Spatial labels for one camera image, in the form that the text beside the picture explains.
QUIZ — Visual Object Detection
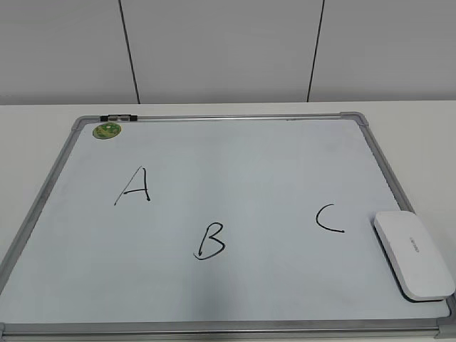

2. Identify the white whiteboard eraser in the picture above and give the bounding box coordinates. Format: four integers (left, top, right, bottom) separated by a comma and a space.
374, 211, 455, 301

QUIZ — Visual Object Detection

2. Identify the white magnetic whiteboard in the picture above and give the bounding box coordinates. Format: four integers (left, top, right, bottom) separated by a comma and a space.
1, 113, 455, 341

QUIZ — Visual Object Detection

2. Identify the green round magnet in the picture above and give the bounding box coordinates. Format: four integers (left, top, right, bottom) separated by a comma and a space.
93, 122, 122, 140

